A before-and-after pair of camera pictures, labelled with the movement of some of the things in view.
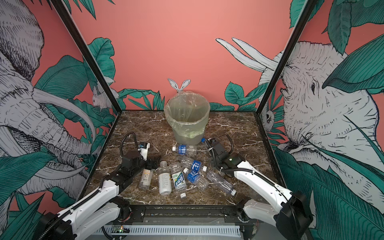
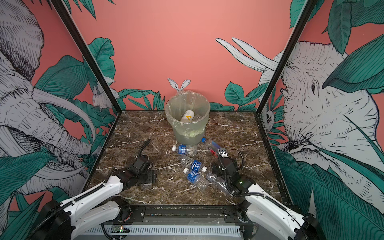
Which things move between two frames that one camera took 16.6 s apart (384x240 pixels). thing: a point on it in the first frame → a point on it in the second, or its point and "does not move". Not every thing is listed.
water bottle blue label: [194, 165] does not move
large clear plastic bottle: [164, 179] → [188, 116]
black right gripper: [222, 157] → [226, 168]
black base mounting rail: [185, 214] does not move
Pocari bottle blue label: [185, 149] does not move
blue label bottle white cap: [196, 179] does not move
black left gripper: [155, 161] → [152, 174]
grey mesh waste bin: [187, 113] does not move
